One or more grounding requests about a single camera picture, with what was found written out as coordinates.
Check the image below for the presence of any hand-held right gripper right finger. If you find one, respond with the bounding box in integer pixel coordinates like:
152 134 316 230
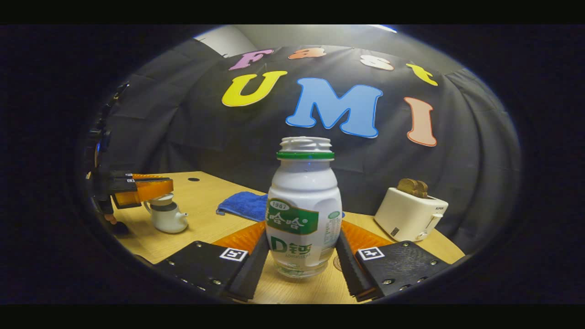
335 220 452 303

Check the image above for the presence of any black backdrop cloth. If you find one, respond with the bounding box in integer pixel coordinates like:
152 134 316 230
103 39 521 254

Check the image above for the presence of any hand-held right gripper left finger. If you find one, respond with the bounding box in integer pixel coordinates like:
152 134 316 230
151 221 271 303

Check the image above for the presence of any white toaster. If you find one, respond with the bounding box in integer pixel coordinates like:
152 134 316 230
374 186 449 243

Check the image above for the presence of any white water bottle green label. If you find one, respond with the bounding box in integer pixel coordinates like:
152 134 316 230
265 136 343 279

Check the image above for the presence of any blue towel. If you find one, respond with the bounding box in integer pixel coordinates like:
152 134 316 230
216 191 269 223

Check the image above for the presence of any brown bread slice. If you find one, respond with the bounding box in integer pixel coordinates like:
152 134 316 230
397 178 429 199

